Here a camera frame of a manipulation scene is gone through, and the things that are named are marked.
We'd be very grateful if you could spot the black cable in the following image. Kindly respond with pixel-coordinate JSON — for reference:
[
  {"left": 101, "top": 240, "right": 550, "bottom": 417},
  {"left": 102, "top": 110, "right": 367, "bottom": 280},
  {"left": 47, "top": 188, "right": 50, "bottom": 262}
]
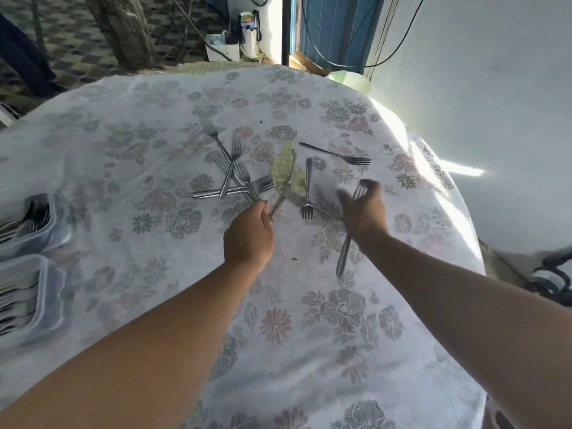
[{"left": 302, "top": 0, "right": 427, "bottom": 69}]

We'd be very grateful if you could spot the scattered pile of steel forks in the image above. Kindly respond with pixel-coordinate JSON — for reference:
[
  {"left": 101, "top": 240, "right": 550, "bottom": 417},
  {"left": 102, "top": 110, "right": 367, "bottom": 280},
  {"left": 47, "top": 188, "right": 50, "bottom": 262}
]
[{"left": 191, "top": 118, "right": 373, "bottom": 222}]

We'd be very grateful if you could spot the pale green plastic bag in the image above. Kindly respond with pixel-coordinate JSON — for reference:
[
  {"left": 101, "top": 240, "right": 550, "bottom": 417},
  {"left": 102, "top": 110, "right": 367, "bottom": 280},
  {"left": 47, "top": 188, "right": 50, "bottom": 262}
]
[{"left": 326, "top": 70, "right": 372, "bottom": 95}]

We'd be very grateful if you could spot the bundle of steel cutlery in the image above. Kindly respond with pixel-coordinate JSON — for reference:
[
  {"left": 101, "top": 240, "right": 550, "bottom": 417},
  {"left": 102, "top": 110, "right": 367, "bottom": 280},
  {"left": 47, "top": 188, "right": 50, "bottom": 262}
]
[
  {"left": 0, "top": 197, "right": 51, "bottom": 244},
  {"left": 0, "top": 269, "right": 42, "bottom": 338}
]

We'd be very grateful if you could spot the blue door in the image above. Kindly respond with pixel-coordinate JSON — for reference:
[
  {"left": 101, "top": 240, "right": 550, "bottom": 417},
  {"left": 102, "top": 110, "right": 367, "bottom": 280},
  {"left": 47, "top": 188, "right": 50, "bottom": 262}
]
[{"left": 290, "top": 0, "right": 387, "bottom": 75}]

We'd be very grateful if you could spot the yellow-green woven leaf piece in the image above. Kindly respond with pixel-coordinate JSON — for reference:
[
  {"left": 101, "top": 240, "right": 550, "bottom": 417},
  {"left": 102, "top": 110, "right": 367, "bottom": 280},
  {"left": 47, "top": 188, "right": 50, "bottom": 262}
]
[{"left": 271, "top": 141, "right": 309, "bottom": 198}]

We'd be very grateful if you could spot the woven straw mat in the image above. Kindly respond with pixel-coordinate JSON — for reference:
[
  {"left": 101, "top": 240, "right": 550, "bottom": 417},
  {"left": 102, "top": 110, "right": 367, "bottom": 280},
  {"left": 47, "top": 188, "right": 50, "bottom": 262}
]
[{"left": 147, "top": 60, "right": 289, "bottom": 75}]

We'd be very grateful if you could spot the brown wooden post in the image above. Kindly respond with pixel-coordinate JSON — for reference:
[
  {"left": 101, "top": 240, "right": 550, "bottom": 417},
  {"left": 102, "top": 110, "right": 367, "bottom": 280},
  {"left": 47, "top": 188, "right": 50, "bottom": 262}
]
[{"left": 82, "top": 0, "right": 158, "bottom": 72}]

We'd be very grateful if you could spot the white cardboard box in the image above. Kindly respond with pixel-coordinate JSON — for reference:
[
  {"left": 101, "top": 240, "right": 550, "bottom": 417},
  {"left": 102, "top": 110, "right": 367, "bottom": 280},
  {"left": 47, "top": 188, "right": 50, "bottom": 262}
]
[{"left": 205, "top": 34, "right": 242, "bottom": 62}]

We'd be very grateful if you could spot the person's left forearm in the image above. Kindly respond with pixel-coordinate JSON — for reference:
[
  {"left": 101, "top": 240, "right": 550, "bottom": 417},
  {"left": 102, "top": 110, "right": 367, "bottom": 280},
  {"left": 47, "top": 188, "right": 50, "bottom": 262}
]
[{"left": 0, "top": 260, "right": 270, "bottom": 429}]

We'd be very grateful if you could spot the person's left hand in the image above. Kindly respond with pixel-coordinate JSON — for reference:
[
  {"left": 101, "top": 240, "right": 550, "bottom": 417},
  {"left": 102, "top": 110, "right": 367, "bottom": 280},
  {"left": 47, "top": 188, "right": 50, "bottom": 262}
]
[{"left": 223, "top": 201, "right": 276, "bottom": 271}]

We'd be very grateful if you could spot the person's right hand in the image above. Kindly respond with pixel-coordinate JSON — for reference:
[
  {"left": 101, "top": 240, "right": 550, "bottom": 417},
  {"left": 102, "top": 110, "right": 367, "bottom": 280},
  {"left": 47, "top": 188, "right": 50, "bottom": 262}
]
[{"left": 337, "top": 179, "right": 390, "bottom": 247}]

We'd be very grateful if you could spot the person's right forearm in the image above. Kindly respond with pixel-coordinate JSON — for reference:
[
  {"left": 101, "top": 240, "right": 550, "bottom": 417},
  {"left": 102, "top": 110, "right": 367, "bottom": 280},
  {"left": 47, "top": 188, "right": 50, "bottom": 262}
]
[{"left": 357, "top": 229, "right": 572, "bottom": 429}]

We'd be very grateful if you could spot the clear plastic cutlery tray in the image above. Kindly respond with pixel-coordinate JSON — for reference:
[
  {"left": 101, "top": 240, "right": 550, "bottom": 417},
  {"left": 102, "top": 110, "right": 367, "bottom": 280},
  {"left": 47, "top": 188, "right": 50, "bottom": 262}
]
[
  {"left": 0, "top": 191, "right": 73, "bottom": 260},
  {"left": 0, "top": 254, "right": 69, "bottom": 351}
]

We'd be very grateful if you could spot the white floral tablecloth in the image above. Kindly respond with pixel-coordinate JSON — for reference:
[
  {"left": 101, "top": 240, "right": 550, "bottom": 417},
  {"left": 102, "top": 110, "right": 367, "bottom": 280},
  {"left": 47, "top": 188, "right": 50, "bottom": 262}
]
[{"left": 0, "top": 64, "right": 489, "bottom": 429}]

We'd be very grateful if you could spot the long-handled steel fork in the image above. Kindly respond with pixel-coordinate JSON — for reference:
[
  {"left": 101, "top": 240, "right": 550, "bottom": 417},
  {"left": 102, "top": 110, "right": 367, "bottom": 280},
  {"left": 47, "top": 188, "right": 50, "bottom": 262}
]
[
  {"left": 335, "top": 181, "right": 371, "bottom": 279},
  {"left": 267, "top": 149, "right": 298, "bottom": 220}
]

